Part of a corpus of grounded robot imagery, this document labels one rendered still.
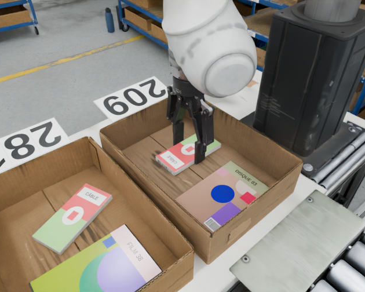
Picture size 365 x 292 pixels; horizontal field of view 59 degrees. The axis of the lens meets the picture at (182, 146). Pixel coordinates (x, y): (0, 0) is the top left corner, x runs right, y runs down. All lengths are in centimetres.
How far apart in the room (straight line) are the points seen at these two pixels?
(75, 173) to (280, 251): 50
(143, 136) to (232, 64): 50
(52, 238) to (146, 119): 37
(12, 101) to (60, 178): 192
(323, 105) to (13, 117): 211
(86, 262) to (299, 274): 39
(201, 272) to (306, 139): 41
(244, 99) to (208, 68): 65
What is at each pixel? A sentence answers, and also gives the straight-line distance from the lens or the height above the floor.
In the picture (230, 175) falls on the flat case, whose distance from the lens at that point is 78.
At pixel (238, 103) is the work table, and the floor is 75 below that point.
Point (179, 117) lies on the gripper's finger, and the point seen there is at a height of 86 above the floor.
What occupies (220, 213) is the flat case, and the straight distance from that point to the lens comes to 70.
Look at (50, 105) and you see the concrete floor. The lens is 254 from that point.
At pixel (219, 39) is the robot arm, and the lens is 43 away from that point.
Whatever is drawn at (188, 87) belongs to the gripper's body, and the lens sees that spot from 68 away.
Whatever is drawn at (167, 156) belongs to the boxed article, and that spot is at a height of 77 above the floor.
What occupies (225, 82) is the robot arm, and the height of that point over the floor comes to 111.
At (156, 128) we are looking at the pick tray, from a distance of 90.
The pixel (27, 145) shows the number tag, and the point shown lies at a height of 86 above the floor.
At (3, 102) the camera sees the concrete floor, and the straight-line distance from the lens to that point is 271.
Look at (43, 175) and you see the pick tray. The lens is 80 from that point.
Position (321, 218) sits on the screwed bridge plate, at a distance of 77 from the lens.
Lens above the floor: 133
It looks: 42 degrees down
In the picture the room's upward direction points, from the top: straight up
